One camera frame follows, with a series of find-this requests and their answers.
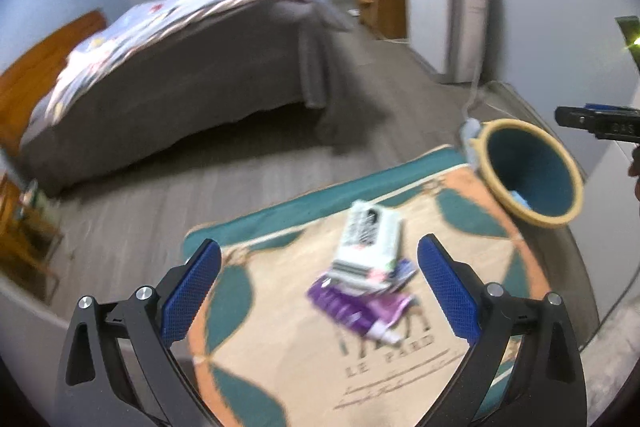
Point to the blue floral quilt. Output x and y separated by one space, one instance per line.
200 17

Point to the teal bin with yellow rim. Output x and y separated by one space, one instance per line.
530 167

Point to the wooden cabinet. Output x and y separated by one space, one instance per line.
387 4

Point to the bed with floral duvet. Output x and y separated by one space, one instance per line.
200 92

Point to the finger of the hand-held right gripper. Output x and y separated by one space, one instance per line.
575 117

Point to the blue paper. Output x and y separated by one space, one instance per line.
521 199

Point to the wooden headboard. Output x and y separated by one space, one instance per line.
35 72

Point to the person's right hand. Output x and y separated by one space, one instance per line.
636 177

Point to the purple wrapper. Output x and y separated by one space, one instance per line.
350 307

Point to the teal and orange patterned rug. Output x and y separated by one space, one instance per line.
280 372

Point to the grey power strip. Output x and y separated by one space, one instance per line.
470 139

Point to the white air purifier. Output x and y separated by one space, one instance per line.
440 17

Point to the beige fuzzy cloth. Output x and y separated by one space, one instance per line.
612 357

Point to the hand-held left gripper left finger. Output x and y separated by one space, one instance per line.
192 294

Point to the white striped packet box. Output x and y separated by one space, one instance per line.
370 242

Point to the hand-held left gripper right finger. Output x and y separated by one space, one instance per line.
447 292

